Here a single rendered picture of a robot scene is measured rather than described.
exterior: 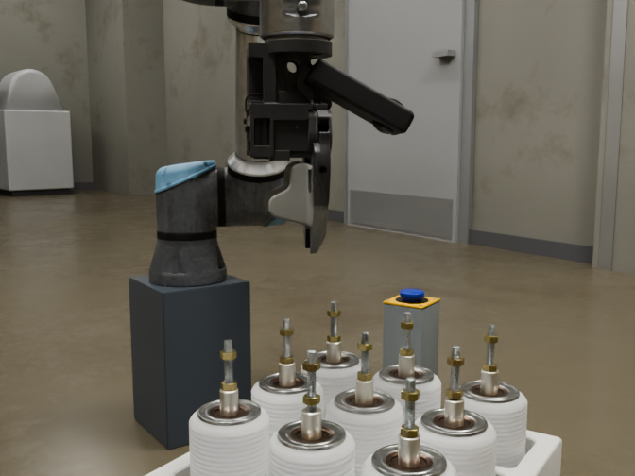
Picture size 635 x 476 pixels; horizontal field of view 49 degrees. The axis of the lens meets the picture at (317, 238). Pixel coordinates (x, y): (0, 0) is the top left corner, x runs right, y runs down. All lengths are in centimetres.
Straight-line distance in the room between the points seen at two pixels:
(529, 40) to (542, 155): 57
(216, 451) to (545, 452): 42
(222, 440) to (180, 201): 61
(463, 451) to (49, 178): 708
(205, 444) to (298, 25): 47
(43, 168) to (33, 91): 78
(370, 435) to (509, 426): 18
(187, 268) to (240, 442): 56
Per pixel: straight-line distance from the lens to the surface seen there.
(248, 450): 84
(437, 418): 85
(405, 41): 428
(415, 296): 113
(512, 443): 93
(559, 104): 357
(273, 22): 71
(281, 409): 91
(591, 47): 350
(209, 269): 134
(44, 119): 768
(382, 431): 86
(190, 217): 133
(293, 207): 70
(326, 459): 76
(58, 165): 771
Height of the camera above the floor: 57
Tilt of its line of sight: 8 degrees down
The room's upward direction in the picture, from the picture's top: straight up
